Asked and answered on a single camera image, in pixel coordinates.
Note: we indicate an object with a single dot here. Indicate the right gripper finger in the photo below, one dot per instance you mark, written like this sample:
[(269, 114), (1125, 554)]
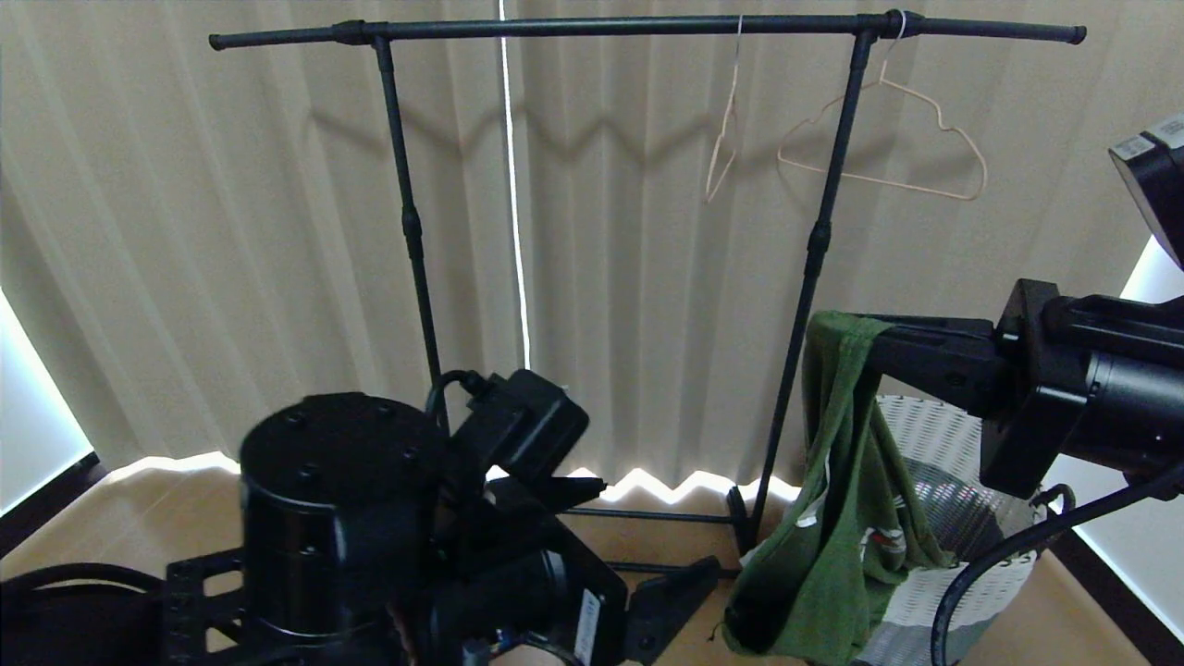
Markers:
[(934, 327), (953, 365)]

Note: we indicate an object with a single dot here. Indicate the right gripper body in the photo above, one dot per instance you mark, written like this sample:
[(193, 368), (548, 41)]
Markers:
[(1036, 407)]

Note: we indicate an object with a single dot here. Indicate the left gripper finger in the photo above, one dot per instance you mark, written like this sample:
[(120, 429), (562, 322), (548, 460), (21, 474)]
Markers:
[(671, 606), (560, 493)]

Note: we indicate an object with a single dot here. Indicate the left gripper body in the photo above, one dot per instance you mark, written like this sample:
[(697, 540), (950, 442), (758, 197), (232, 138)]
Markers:
[(518, 592)]

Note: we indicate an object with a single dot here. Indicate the pink clothes hanger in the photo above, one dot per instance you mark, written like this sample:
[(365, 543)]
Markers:
[(733, 92), (879, 178)]

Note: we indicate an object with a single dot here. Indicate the green printed shirt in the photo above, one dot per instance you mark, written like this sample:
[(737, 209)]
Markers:
[(832, 518)]

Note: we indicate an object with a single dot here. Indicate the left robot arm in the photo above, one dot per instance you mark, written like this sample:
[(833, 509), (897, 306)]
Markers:
[(333, 499)]

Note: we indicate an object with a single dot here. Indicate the white laundry basket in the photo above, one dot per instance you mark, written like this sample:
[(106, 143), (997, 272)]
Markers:
[(962, 435)]

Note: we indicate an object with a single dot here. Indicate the black clothes rack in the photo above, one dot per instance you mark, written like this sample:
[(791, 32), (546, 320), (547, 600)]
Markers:
[(601, 26)]

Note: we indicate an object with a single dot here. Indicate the beige curtain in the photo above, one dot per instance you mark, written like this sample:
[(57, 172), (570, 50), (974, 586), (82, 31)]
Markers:
[(185, 185)]

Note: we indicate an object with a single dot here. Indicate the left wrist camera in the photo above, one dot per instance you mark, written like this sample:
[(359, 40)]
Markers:
[(527, 421)]

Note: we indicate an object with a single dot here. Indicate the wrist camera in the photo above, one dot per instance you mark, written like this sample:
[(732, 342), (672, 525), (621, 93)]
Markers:
[(527, 421), (1161, 194)]

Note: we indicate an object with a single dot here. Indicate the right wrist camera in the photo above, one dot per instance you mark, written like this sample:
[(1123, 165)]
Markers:
[(1161, 194)]

